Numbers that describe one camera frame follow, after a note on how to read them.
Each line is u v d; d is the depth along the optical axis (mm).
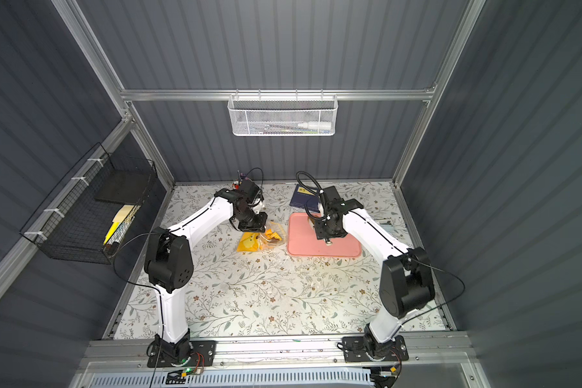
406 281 453
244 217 776
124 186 802
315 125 907
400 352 734
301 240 982
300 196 1149
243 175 1230
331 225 741
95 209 744
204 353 731
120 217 743
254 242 957
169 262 516
